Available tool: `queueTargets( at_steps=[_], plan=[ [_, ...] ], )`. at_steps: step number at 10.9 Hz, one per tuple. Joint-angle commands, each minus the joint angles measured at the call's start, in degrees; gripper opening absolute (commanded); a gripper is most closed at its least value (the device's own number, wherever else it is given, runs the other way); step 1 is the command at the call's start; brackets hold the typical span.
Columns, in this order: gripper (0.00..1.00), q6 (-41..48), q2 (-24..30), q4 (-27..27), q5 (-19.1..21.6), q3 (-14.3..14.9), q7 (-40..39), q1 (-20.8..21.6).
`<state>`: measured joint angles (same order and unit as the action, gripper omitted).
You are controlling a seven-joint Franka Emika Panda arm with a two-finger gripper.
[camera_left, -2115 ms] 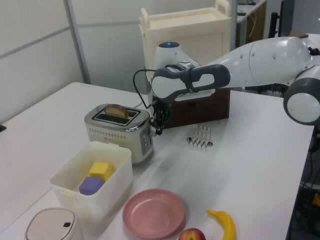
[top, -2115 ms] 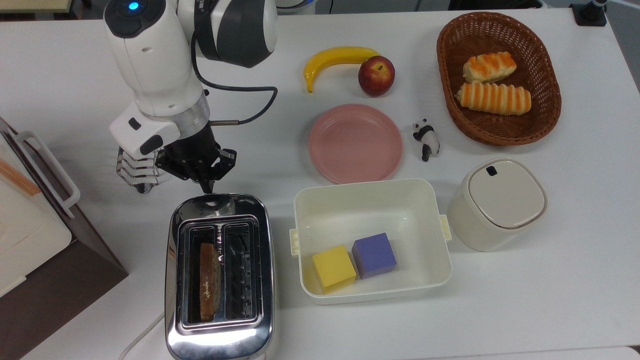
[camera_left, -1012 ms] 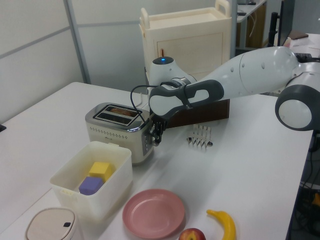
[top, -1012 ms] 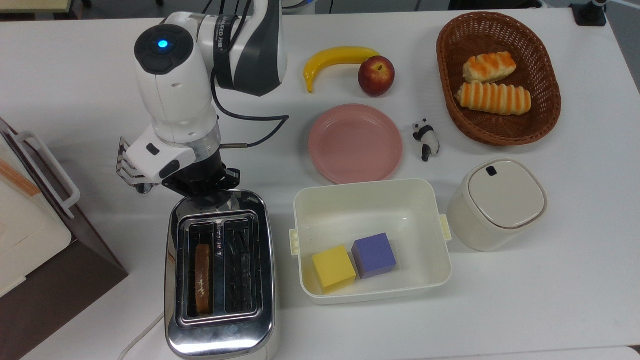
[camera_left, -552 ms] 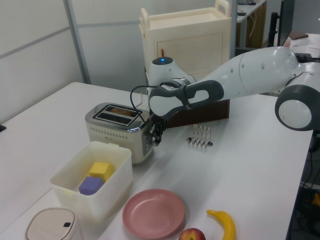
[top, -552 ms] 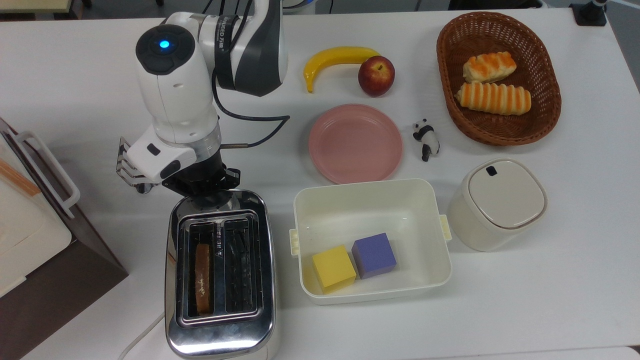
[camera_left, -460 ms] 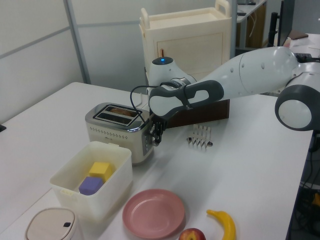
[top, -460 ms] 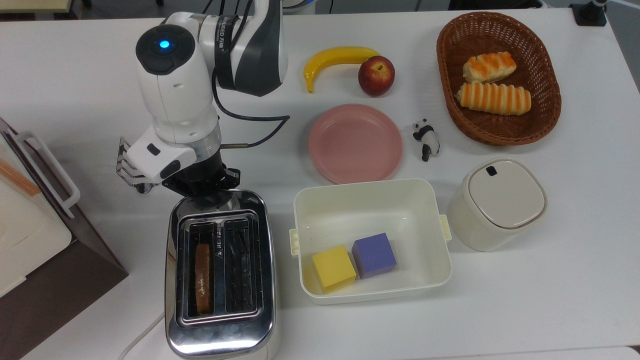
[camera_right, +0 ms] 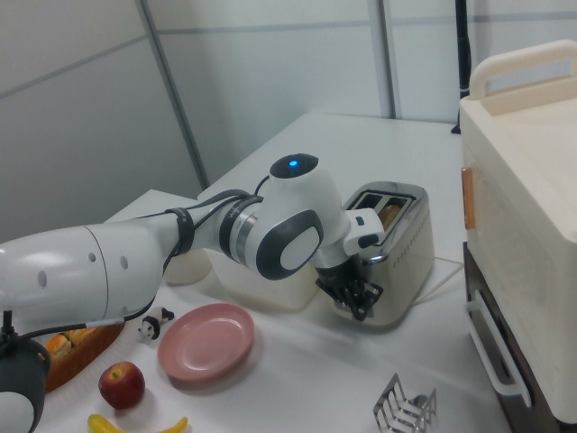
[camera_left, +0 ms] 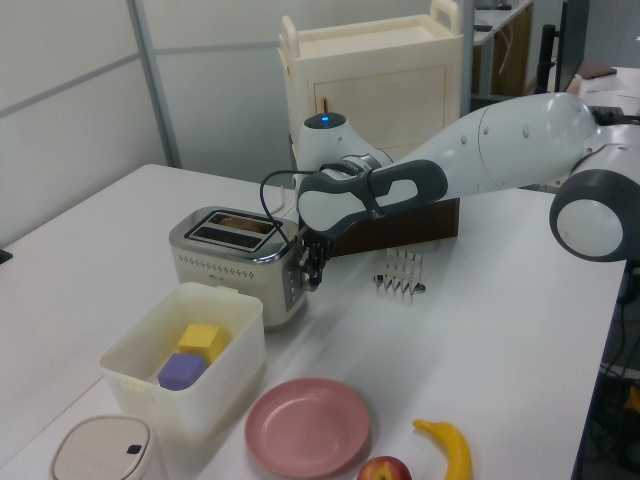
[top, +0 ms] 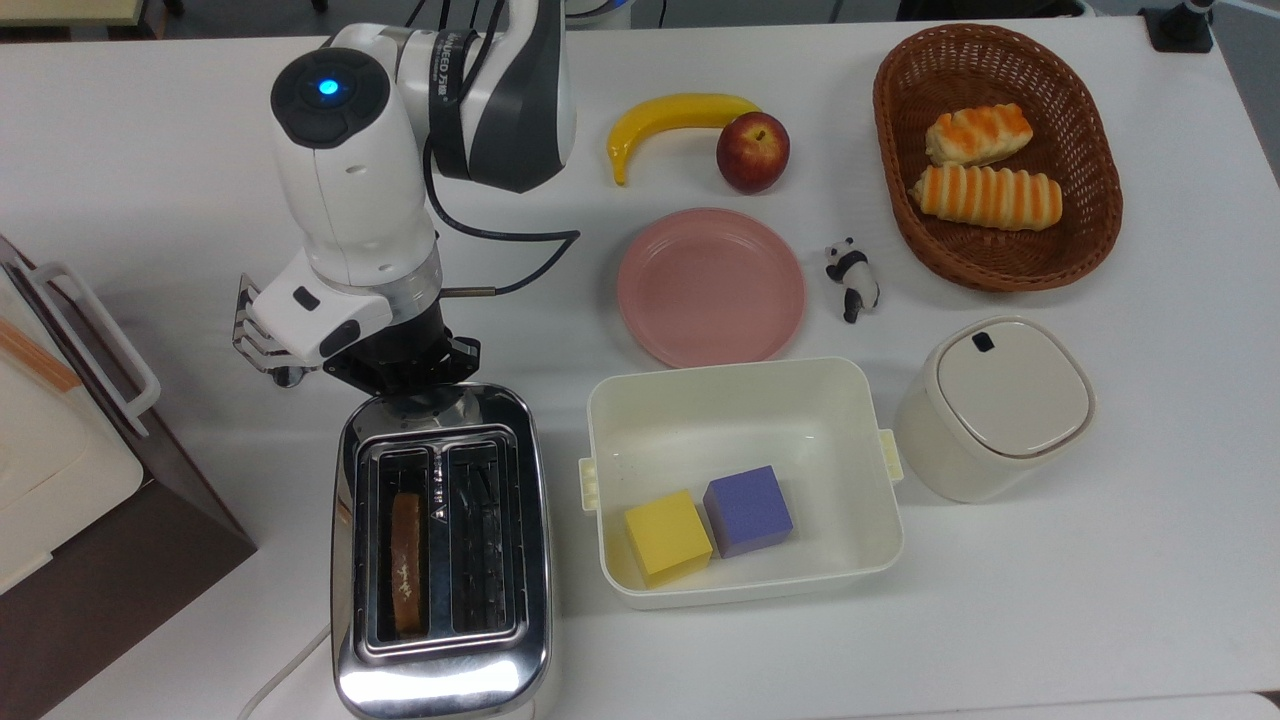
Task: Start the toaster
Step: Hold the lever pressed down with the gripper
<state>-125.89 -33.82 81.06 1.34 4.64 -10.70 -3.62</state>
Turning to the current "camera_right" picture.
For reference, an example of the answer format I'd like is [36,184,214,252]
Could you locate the cream and chrome toaster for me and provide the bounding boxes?
[335,180,436,330]

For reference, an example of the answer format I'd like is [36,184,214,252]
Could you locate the yellow banana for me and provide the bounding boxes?
[87,413,189,433]

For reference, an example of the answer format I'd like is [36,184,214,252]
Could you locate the white toaster power cord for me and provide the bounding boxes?
[417,256,466,302]

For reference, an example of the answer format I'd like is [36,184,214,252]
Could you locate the bread slice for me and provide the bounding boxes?
[379,203,404,228]

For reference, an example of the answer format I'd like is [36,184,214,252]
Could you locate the dark brown wooden drawer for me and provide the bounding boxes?
[463,241,577,433]

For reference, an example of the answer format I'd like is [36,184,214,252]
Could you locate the cream toy kitchen cabinet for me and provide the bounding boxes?
[458,39,577,428]

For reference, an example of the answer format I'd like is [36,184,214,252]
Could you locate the pink plate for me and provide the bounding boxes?
[157,303,256,384]

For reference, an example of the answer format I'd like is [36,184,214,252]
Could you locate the red apple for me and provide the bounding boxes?
[97,361,147,411]

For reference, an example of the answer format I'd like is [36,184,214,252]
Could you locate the black stand pole with clamp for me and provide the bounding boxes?
[451,0,472,135]

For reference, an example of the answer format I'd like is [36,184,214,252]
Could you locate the metal toast rack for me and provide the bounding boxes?
[371,372,438,433]

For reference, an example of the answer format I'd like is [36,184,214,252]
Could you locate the panda figurine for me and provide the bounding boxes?
[137,306,176,341]

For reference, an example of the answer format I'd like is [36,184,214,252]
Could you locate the orange bread rolls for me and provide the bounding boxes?
[43,327,98,363]

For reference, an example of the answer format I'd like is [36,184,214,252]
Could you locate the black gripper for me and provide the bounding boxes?
[314,254,385,322]

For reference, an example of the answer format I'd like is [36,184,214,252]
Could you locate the white drawer handle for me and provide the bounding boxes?
[464,288,534,406]

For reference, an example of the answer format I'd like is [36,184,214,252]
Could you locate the copper cabinet door handle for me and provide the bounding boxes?
[460,167,477,232]

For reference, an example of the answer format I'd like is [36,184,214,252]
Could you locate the brown wicker basket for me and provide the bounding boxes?
[41,320,127,394]

